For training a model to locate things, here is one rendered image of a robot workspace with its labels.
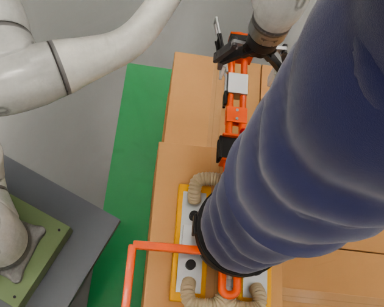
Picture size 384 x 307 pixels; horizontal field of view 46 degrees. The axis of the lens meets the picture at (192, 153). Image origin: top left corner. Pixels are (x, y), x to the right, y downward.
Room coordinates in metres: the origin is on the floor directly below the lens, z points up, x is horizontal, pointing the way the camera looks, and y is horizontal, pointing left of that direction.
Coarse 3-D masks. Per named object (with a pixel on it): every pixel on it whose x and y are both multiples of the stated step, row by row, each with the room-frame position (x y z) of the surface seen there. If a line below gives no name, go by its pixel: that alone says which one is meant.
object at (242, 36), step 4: (232, 32) 0.88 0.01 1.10; (236, 32) 0.89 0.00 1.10; (232, 36) 0.87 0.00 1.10; (236, 36) 0.88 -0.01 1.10; (240, 36) 0.88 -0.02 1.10; (244, 36) 0.89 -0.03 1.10; (228, 40) 0.88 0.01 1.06; (236, 60) 0.81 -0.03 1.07; (240, 60) 0.81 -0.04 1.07; (248, 60) 0.82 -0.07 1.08; (248, 64) 0.82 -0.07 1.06
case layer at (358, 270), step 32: (192, 64) 1.07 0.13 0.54; (256, 64) 1.19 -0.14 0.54; (192, 96) 0.92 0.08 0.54; (256, 96) 1.03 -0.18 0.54; (192, 128) 0.78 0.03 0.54; (224, 128) 0.83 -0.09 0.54; (320, 256) 0.44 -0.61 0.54; (352, 256) 0.49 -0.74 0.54; (288, 288) 0.28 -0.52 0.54; (320, 288) 0.32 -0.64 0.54; (352, 288) 0.37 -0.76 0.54
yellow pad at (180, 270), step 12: (180, 192) 0.37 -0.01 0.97; (204, 192) 0.40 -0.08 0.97; (180, 204) 0.34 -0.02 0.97; (192, 204) 0.35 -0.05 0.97; (180, 216) 0.31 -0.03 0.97; (192, 216) 0.31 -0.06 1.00; (180, 228) 0.27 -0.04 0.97; (180, 240) 0.24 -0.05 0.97; (180, 264) 0.17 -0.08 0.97; (192, 264) 0.18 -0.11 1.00; (204, 264) 0.20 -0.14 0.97; (180, 276) 0.14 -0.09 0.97; (192, 276) 0.15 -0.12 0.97; (204, 276) 0.17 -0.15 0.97; (204, 288) 0.13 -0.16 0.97; (180, 300) 0.08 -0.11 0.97
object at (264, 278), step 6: (270, 270) 0.24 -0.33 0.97; (252, 276) 0.21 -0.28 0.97; (258, 276) 0.22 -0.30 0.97; (264, 276) 0.22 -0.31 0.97; (270, 276) 0.23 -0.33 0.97; (246, 282) 0.19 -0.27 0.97; (252, 282) 0.19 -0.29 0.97; (264, 282) 0.21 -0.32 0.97; (270, 282) 0.21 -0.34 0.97; (246, 288) 0.17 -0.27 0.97; (270, 288) 0.20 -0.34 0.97; (240, 294) 0.15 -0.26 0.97; (246, 294) 0.16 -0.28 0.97; (270, 294) 0.18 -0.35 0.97; (240, 300) 0.14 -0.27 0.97; (246, 300) 0.14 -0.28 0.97; (270, 300) 0.16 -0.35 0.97; (270, 306) 0.15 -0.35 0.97
